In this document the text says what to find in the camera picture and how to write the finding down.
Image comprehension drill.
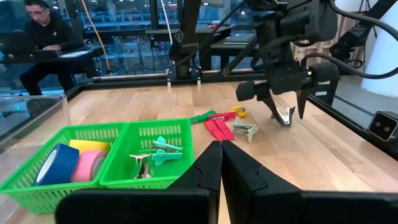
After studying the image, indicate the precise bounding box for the black work table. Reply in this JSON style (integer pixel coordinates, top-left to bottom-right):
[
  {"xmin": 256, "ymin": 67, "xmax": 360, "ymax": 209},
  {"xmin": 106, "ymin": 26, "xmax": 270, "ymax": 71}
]
[{"xmin": 144, "ymin": 24, "xmax": 259, "ymax": 72}]

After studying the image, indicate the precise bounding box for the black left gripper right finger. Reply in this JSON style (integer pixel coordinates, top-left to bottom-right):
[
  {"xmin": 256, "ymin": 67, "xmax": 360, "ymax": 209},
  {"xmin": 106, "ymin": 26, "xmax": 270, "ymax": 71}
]
[{"xmin": 222, "ymin": 140, "xmax": 398, "ymax": 224}]

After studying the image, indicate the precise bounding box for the green plastic basket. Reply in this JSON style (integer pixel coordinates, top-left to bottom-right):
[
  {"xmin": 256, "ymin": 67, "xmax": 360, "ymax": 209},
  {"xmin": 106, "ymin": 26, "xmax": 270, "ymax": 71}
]
[
  {"xmin": 99, "ymin": 118, "xmax": 195, "ymax": 190},
  {"xmin": 0, "ymin": 121, "xmax": 127, "ymax": 215}
]

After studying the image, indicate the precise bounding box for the black aluminium table frame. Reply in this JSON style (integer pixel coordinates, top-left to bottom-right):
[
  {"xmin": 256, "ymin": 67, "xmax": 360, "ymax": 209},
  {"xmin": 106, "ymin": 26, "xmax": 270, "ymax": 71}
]
[{"xmin": 63, "ymin": 70, "xmax": 398, "ymax": 162}]

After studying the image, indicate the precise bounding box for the green stapler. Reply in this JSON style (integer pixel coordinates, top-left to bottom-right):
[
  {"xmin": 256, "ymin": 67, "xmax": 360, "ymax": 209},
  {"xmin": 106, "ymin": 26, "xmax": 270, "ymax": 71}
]
[{"xmin": 189, "ymin": 110, "xmax": 217, "ymax": 124}]

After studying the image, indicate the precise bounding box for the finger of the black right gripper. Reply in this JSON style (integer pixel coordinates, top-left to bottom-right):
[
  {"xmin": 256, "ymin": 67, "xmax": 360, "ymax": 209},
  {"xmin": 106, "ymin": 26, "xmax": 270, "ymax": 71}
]
[
  {"xmin": 296, "ymin": 87, "xmax": 310, "ymax": 120},
  {"xmin": 257, "ymin": 93, "xmax": 289, "ymax": 127}
]

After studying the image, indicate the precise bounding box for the yellow extension cable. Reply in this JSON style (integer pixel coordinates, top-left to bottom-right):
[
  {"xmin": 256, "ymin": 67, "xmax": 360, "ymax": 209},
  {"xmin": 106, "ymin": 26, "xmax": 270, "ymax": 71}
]
[{"xmin": 80, "ymin": 0, "xmax": 111, "ymax": 75}]

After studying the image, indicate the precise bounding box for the black table-level camera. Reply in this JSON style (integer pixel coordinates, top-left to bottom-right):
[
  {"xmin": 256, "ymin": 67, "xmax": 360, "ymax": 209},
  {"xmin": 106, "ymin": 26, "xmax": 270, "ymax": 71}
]
[{"xmin": 368, "ymin": 111, "xmax": 398, "ymax": 143}]

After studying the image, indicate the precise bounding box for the yellow tape roll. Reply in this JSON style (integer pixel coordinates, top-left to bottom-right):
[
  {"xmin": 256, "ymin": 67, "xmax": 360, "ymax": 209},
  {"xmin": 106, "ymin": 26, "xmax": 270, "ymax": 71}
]
[{"xmin": 68, "ymin": 139, "xmax": 111, "ymax": 154}]

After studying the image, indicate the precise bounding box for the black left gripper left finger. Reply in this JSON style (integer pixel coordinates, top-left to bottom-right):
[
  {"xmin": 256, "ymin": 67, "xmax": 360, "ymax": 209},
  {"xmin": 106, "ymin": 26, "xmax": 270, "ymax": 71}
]
[{"xmin": 55, "ymin": 140, "xmax": 223, "ymax": 224}]

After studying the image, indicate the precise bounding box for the person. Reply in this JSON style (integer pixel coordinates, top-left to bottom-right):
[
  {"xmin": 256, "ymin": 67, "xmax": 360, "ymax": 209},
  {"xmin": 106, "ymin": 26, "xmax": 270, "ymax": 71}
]
[{"xmin": 19, "ymin": 0, "xmax": 91, "ymax": 96}]

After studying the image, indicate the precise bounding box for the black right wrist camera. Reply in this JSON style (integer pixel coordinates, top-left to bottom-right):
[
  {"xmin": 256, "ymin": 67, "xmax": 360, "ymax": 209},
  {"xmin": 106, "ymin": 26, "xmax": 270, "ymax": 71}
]
[{"xmin": 278, "ymin": 0, "xmax": 339, "ymax": 44}]

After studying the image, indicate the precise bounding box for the red mini stapler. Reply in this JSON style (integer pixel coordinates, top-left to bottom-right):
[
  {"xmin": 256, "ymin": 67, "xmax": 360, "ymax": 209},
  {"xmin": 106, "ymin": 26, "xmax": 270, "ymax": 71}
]
[
  {"xmin": 214, "ymin": 118, "xmax": 236, "ymax": 141},
  {"xmin": 203, "ymin": 119, "xmax": 226, "ymax": 141}
]

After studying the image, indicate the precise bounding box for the black desk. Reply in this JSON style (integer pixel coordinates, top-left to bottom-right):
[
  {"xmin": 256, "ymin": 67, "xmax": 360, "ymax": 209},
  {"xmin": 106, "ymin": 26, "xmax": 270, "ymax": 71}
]
[{"xmin": 0, "ymin": 48, "xmax": 103, "ymax": 78}]

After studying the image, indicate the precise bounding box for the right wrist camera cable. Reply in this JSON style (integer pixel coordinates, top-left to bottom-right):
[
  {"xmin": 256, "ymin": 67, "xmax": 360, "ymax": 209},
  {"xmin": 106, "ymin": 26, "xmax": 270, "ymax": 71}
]
[{"xmin": 300, "ymin": 0, "xmax": 398, "ymax": 80}]

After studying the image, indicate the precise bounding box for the pink tape roll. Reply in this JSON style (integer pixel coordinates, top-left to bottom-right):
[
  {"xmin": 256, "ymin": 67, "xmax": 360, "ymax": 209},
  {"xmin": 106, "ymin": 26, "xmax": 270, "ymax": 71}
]
[{"xmin": 70, "ymin": 150, "xmax": 108, "ymax": 183}]

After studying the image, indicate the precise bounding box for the blue tape roll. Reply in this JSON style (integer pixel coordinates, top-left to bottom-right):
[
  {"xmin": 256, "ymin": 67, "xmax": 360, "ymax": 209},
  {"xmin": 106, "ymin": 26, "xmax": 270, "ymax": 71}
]
[{"xmin": 32, "ymin": 142, "xmax": 80, "ymax": 187}]

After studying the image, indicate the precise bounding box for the white curved sheet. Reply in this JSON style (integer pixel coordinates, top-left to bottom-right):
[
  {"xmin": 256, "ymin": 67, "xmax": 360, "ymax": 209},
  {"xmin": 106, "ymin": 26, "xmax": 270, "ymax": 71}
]
[{"xmin": 361, "ymin": 0, "xmax": 398, "ymax": 98}]

